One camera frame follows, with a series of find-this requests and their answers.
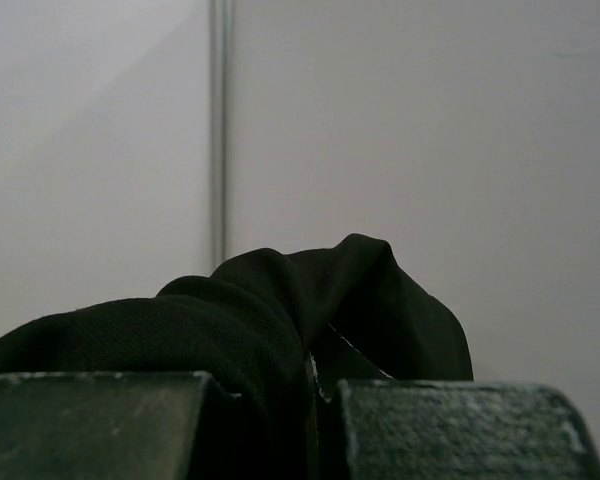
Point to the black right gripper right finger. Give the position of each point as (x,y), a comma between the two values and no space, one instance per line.
(370,426)

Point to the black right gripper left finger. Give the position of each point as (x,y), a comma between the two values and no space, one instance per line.
(116,426)

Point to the black trousers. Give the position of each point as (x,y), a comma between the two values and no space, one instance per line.
(253,324)

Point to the grey wall corner profile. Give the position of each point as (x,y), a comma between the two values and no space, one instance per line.
(221,38)

